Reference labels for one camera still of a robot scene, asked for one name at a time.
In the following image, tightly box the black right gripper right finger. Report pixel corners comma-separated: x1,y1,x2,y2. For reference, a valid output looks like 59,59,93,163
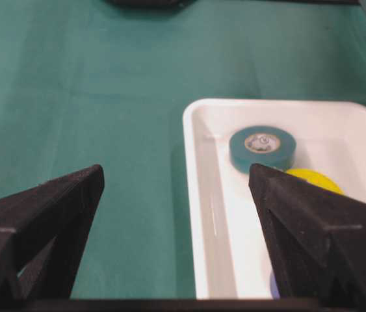
249,164,366,306

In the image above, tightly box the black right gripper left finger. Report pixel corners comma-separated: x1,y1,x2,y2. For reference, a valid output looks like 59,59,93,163
0,164,104,303

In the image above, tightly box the yellow tape roll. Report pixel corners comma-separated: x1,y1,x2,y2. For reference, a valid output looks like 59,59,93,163
285,168,344,195

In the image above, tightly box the green tape roll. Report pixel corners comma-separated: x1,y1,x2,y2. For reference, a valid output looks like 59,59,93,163
229,125,296,174

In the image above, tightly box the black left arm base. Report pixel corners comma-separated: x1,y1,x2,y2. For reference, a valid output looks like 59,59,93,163
111,0,187,8

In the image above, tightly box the white plastic tray case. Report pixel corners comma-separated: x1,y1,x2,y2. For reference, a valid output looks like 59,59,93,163
183,99,366,299

